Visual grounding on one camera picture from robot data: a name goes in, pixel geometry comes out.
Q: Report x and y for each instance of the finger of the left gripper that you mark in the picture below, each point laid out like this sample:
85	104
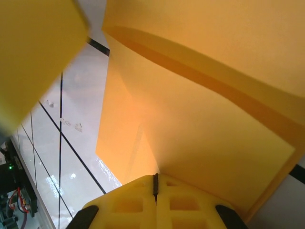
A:
35	47

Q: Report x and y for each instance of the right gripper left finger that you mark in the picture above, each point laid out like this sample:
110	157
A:
124	210

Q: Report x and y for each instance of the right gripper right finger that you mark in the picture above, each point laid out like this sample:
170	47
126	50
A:
190	210

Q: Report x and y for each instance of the orange cloth sheet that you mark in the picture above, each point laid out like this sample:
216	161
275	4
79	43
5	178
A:
190	107

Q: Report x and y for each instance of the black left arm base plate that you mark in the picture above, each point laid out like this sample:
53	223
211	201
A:
16	176

